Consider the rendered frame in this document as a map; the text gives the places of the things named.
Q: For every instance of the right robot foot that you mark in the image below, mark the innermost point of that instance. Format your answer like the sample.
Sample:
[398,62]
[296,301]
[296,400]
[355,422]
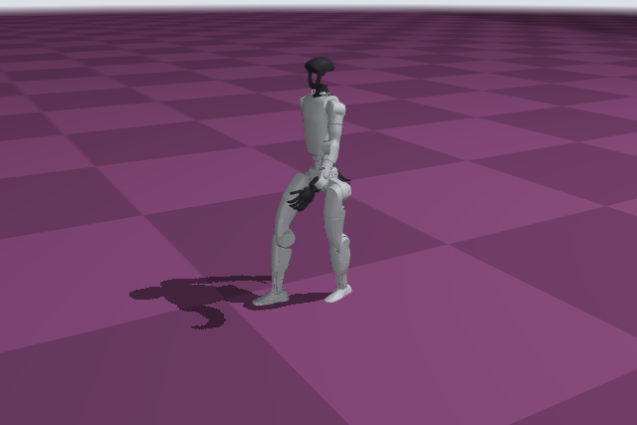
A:
[270,298]

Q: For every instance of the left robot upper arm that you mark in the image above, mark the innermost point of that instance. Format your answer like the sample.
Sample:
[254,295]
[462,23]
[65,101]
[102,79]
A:
[336,112]

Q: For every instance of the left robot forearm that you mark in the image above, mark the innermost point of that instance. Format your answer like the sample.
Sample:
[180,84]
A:
[326,165]

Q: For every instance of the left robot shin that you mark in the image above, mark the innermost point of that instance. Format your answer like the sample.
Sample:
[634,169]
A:
[340,261]

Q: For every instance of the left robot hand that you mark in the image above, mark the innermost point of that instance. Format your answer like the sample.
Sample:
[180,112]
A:
[307,195]

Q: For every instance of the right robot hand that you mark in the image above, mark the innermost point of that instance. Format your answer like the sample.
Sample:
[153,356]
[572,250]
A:
[340,177]

